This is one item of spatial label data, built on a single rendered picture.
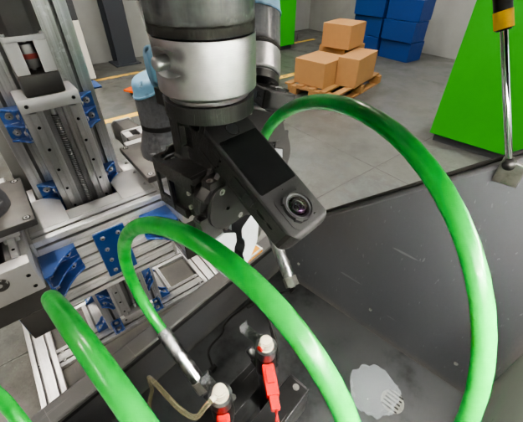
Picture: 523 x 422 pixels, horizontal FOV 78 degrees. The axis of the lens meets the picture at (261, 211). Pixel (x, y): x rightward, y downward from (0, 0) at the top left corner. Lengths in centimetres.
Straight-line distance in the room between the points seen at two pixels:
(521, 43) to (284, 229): 328
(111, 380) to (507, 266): 53
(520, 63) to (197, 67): 331
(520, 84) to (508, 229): 297
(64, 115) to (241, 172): 82
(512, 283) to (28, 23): 103
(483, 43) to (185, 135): 329
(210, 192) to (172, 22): 12
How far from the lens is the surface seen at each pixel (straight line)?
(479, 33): 349
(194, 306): 71
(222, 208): 28
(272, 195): 24
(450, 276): 64
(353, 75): 451
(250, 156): 25
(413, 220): 60
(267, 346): 44
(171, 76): 24
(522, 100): 351
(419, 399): 80
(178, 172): 29
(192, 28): 23
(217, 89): 23
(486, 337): 25
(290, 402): 58
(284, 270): 49
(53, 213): 107
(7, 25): 93
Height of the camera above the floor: 152
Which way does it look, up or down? 39 degrees down
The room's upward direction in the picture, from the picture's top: straight up
